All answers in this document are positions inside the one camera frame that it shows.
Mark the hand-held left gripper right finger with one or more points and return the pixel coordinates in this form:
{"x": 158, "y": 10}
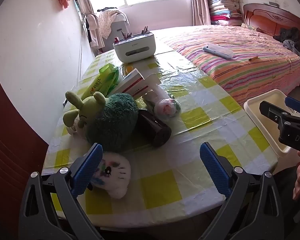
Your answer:
{"x": 215, "y": 170}

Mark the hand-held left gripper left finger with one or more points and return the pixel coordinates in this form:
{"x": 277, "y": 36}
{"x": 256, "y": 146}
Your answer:
{"x": 87, "y": 172}

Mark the black cylinder container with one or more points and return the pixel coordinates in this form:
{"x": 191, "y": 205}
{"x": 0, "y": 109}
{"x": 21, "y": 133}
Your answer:
{"x": 155, "y": 130}

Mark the green tissue pack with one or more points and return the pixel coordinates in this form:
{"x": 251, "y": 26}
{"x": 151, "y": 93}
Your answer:
{"x": 100, "y": 85}

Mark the dark red door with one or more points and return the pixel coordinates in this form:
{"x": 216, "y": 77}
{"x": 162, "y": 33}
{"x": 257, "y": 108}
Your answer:
{"x": 10, "y": 155}

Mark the orange pencil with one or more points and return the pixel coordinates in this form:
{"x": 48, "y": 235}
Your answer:
{"x": 253, "y": 58}

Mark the white plush cat toy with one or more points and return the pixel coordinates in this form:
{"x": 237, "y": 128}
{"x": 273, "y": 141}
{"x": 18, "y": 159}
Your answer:
{"x": 115, "y": 177}

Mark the yellow checkered tablecloth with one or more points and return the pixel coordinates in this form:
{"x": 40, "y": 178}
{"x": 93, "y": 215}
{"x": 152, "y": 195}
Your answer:
{"x": 190, "y": 155}

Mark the white floral wrapped roll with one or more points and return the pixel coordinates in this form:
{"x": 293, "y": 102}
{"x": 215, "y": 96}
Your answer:
{"x": 166, "y": 107}

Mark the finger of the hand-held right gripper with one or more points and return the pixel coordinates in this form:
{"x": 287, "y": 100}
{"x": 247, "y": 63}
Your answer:
{"x": 297, "y": 106}
{"x": 275, "y": 112}

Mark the black garment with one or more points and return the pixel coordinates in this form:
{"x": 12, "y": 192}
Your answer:
{"x": 292, "y": 33}

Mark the white and red medicine box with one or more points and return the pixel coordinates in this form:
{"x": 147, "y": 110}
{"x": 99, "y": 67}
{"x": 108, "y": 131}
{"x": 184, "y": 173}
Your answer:
{"x": 131, "y": 83}

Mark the hanging white robe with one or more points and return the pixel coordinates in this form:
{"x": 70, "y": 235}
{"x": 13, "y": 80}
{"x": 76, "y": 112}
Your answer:
{"x": 93, "y": 30}

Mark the grey remote on bed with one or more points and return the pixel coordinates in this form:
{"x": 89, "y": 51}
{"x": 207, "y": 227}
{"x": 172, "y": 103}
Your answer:
{"x": 218, "y": 51}

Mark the yellow patterned packet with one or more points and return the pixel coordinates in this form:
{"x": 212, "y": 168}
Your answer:
{"x": 248, "y": 26}

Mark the white plastic bin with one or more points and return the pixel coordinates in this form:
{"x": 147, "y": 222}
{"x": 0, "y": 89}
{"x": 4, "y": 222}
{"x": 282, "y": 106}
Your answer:
{"x": 262, "y": 125}

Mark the pink curtain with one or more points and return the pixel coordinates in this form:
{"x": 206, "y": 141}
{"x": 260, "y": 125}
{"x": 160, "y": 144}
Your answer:
{"x": 200, "y": 5}

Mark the stack of folded quilts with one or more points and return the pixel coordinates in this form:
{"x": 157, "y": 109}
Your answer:
{"x": 223, "y": 5}

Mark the white desktop organizer box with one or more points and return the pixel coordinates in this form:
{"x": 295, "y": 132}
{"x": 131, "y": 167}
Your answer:
{"x": 135, "y": 47}

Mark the wooden headboard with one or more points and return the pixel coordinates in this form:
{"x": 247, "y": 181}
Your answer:
{"x": 262, "y": 17}

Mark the bed with striped sheet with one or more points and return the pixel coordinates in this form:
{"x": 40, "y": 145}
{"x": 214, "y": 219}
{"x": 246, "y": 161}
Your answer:
{"x": 240, "y": 72}

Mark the green plush toy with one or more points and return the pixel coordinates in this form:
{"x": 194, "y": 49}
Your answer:
{"x": 112, "y": 120}

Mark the white appliance with dotted cloth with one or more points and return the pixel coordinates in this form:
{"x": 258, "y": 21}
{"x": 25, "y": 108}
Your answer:
{"x": 115, "y": 22}

